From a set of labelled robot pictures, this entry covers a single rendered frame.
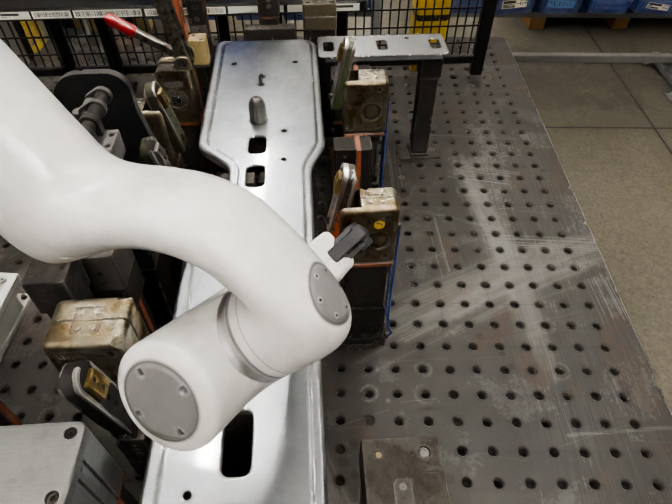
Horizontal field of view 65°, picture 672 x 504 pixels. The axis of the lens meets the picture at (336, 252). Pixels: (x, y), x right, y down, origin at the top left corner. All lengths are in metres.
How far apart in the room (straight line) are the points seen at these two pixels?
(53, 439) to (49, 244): 0.22
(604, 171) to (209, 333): 2.53
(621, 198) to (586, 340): 1.59
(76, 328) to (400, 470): 0.37
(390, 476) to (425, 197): 0.86
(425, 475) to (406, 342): 0.49
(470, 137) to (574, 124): 1.57
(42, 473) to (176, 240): 0.27
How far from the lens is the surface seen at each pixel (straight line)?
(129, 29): 1.10
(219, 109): 1.06
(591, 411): 1.05
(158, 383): 0.37
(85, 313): 0.65
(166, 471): 0.61
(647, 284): 2.32
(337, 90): 1.05
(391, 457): 0.57
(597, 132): 3.04
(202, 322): 0.38
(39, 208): 0.37
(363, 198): 0.77
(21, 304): 1.21
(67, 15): 1.52
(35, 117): 0.38
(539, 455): 0.98
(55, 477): 0.52
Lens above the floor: 1.55
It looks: 47 degrees down
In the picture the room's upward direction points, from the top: straight up
